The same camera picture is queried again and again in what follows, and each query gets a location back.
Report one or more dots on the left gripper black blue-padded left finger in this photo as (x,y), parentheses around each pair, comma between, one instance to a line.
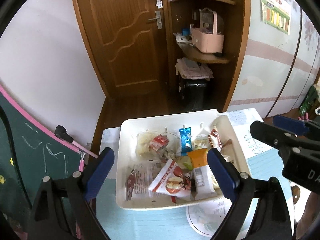
(57,198)

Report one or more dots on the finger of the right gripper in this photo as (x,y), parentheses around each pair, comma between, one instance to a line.
(290,131)
(263,132)

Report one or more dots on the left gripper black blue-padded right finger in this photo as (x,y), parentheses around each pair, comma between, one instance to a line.
(271,218)

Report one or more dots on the red white chips bag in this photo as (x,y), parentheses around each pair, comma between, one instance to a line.
(215,139)

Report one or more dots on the dark red snowflake packet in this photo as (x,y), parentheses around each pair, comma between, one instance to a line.
(130,184)

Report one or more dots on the blue white snack packet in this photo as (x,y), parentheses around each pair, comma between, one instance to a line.
(185,136)

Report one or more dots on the red apple snack bag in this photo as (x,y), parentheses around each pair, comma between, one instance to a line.
(172,181)

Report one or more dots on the person's hand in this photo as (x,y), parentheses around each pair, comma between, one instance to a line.
(308,216)

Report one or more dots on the white round plate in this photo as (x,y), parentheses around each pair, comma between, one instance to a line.
(206,217)

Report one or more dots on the orange white snack packet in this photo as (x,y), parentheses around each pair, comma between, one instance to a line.
(202,174)

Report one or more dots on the black clip on chalkboard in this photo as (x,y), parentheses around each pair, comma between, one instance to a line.
(61,133)

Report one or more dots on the green snack packet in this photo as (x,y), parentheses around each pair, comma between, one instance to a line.
(186,162)

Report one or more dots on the round pale cake packet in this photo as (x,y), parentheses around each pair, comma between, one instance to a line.
(171,151)

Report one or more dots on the stack of papers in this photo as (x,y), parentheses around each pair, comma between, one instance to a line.
(189,69)

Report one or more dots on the pink storage basket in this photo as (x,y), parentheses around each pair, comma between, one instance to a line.
(208,38)

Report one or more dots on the white plastic storage bin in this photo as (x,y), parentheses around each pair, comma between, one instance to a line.
(201,124)

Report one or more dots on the small red snack packet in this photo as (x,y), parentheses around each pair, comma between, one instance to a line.
(159,142)

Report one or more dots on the wooden corner shelf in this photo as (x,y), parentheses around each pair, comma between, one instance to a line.
(186,95)

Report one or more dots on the brown wooden door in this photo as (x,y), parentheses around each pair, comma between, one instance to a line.
(129,55)

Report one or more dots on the green chalkboard pink frame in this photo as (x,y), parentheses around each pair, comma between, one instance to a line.
(29,152)

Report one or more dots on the colourful wall poster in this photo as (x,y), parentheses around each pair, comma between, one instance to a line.
(277,14)

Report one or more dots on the silver door handle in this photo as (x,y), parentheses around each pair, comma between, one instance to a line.
(157,19)

